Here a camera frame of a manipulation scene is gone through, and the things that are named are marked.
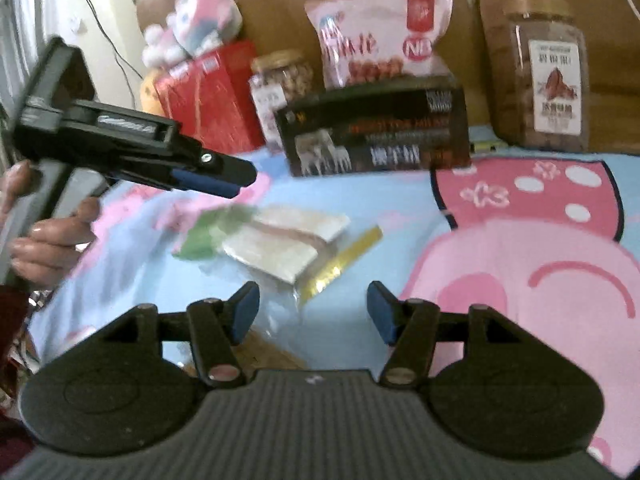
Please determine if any red gift box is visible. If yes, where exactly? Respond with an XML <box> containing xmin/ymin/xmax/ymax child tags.
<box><xmin>154</xmin><ymin>39</ymin><xmax>267</xmax><ymax>153</ymax></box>

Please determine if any yellow duck plush toy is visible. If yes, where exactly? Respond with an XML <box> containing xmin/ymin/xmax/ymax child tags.
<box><xmin>140</xmin><ymin>70</ymin><xmax>167</xmax><ymax>117</ymax></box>

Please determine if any black printed box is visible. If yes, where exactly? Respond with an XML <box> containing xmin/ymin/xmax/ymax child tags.
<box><xmin>274</xmin><ymin>74</ymin><xmax>473</xmax><ymax>178</ymax></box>

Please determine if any green snack packet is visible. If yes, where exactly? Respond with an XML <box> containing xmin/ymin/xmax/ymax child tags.
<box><xmin>172</xmin><ymin>206</ymin><xmax>262</xmax><ymax>262</ymax></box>

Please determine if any black wall cable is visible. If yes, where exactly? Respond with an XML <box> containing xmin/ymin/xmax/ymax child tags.
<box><xmin>64</xmin><ymin>0</ymin><xmax>147</xmax><ymax>83</ymax></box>

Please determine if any pink snack bag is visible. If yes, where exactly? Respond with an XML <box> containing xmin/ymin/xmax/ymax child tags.
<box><xmin>305</xmin><ymin>0</ymin><xmax>453</xmax><ymax>92</ymax></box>

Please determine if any white snack packet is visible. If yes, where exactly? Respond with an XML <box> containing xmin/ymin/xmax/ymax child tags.
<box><xmin>221</xmin><ymin>204</ymin><xmax>352</xmax><ymax>284</ymax></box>

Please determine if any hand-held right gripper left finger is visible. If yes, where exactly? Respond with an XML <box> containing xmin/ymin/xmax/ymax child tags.
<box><xmin>97</xmin><ymin>281</ymin><xmax>261</xmax><ymax>388</ymax></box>

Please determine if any person's left hand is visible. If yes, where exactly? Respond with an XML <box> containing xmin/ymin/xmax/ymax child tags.
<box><xmin>0</xmin><ymin>161</ymin><xmax>104</xmax><ymax>290</ymax></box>

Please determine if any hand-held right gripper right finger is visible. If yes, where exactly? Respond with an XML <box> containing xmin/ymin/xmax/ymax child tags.
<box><xmin>366</xmin><ymin>281</ymin><xmax>528</xmax><ymax>389</ymax></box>

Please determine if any printed cartoon bed sheet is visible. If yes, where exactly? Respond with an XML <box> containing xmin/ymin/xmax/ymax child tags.
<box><xmin>27</xmin><ymin>125</ymin><xmax>640</xmax><ymax>477</ymax></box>

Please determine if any brown seat cushion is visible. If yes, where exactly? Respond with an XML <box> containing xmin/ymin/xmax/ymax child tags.
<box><xmin>472</xmin><ymin>0</ymin><xmax>640</xmax><ymax>152</ymax></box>

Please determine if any small clear nut jar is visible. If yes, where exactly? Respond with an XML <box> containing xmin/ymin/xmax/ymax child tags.
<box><xmin>250</xmin><ymin>50</ymin><xmax>317</xmax><ymax>153</ymax></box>

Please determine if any large clear nut jar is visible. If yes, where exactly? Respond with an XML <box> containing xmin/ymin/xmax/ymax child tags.
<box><xmin>487</xmin><ymin>0</ymin><xmax>592</xmax><ymax>153</ymax></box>

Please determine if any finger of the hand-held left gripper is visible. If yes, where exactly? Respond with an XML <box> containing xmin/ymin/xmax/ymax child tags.
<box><xmin>172</xmin><ymin>135</ymin><xmax>259</xmax><ymax>187</ymax></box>
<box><xmin>106</xmin><ymin>169</ymin><xmax>237</xmax><ymax>199</ymax></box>

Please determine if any clear bag with gold edge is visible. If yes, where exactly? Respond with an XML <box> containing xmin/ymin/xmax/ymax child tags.
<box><xmin>294</xmin><ymin>225</ymin><xmax>384</xmax><ymax>307</ymax></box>

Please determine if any pink grey plush toy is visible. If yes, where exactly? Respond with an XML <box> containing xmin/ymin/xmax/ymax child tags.
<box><xmin>141</xmin><ymin>0</ymin><xmax>244</xmax><ymax>68</ymax></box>

